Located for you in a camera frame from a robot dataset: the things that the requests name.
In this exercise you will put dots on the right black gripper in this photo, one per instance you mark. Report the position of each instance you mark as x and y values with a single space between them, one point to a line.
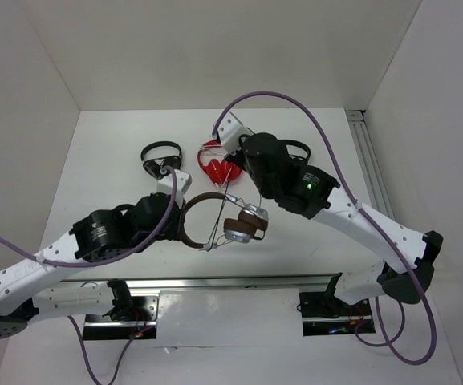
237 158

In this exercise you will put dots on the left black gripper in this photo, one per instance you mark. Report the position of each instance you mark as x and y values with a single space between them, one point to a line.
173 234

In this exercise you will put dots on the brown silver headphones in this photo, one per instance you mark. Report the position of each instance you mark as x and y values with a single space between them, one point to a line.
251 223

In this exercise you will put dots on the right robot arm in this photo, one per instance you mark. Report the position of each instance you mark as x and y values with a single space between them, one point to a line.
405 270

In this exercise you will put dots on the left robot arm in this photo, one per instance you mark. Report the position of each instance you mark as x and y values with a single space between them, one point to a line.
30 290

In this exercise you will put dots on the right black headphones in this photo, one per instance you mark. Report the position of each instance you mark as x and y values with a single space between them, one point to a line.
298 151

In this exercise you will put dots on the black headphones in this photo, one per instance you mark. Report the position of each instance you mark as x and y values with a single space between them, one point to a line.
153 166
298 151

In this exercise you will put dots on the left black headphones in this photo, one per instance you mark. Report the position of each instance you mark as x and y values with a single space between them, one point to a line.
153 166

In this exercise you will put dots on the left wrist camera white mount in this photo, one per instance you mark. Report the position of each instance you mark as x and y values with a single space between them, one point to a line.
174 182

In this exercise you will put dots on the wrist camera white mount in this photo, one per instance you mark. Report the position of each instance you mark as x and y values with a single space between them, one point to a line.
229 133
174 182

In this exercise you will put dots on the red headphones with white cable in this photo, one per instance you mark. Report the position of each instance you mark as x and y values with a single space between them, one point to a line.
211 160

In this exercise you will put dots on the aluminium rail front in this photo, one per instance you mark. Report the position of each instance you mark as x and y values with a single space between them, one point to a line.
304 283

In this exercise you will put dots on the aluminium rail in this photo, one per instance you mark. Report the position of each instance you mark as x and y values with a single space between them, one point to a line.
377 191
304 283

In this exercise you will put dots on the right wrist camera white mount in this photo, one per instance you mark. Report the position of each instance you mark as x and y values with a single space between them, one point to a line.
229 133

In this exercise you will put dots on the aluminium rail right side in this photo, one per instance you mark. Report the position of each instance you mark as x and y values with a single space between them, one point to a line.
377 191

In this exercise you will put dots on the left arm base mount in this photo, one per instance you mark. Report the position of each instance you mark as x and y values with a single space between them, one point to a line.
134 313

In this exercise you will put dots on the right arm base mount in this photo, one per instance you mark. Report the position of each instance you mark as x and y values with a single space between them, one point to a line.
324 314

